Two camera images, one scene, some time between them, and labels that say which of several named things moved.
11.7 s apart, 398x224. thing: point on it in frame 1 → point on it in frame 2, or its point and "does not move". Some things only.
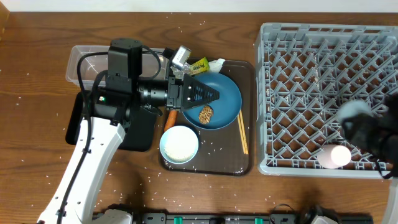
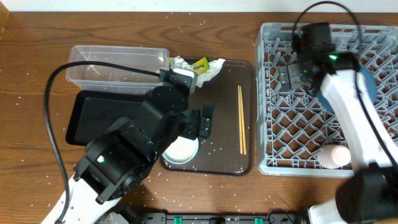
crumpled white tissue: x=216 y=65 does not move
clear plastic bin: x=91 y=65 does not move
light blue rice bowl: x=178 y=144 does not move
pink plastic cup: x=334 y=157 does not move
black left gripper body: x=175 y=92 → x=193 y=121
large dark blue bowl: x=226 y=108 → x=370 y=86
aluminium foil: x=179 y=74 → x=178 y=62
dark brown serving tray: x=220 y=152 does not move
